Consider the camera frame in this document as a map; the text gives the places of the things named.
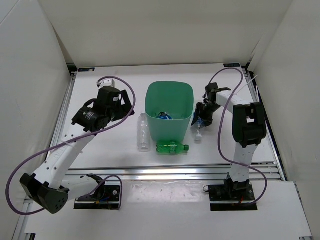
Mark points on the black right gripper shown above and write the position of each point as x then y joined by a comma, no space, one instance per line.
208,120

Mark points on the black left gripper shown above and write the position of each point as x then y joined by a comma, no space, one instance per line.
126,107

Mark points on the small blue label bottle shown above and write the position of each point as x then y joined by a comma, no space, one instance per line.
198,130

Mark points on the blue label water bottle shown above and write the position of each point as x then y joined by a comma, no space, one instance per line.
164,116

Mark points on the clear unlabelled plastic bottle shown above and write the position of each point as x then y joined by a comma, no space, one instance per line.
143,134

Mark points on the green plastic soda bottle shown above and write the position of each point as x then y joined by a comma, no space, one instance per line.
171,148

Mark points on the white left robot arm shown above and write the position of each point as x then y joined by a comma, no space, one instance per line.
48,185

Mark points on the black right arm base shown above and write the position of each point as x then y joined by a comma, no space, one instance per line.
231,196

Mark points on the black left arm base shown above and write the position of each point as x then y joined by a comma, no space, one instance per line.
108,195

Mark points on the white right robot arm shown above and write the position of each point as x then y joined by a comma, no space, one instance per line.
248,130

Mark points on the green plastic bin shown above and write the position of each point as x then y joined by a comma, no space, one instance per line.
170,97

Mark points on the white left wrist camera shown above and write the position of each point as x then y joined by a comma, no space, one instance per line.
106,82

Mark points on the aluminium front rail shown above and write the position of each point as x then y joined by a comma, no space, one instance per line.
160,173

